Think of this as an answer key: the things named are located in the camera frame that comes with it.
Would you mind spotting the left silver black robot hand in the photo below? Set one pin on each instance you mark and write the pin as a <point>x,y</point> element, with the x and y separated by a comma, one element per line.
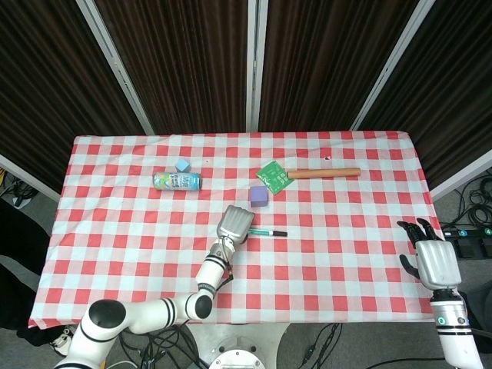
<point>235,225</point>

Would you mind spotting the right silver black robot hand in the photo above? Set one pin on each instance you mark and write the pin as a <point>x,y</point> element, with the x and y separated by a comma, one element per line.
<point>438,265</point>

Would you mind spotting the white green marker body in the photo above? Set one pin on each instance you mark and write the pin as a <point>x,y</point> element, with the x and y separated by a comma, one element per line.
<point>261,231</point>

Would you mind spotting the black marker cap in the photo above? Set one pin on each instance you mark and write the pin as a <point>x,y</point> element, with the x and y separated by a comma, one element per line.
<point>280,233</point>

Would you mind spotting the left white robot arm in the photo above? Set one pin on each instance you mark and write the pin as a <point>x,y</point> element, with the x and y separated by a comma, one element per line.
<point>209,271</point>

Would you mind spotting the purple foam block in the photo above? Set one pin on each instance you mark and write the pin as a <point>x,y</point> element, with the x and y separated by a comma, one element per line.
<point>258,197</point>

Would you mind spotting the black power strip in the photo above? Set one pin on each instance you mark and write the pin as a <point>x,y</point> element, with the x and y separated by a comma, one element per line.
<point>467,232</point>

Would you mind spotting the colourful drink can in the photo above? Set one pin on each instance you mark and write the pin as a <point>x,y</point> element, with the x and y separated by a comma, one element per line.
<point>177,181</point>

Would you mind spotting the small light blue cube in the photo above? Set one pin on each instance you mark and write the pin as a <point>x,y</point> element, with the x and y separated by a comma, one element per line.
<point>183,165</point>

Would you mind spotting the red white checkered tablecloth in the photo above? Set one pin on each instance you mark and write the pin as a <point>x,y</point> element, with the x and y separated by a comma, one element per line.
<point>134,250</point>

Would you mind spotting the orange brown wooden rod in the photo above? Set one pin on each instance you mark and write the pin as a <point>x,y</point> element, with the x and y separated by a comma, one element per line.
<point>326,173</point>

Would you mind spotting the round metal flange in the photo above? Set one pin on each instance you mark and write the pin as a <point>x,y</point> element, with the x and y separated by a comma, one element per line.
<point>237,360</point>

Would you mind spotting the dark brown ribbed partition panel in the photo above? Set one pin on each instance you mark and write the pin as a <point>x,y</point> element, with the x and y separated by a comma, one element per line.
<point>453,88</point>
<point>326,65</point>
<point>180,65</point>
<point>50,88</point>

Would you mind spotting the black white sneaker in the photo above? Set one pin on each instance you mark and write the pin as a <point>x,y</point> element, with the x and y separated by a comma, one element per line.
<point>63,340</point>

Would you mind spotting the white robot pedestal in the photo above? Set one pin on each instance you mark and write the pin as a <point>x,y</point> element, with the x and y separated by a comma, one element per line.
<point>246,338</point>

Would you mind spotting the white partition frame post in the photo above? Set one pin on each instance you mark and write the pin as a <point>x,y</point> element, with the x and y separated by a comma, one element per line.
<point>115,65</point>
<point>255,65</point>
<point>392,65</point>

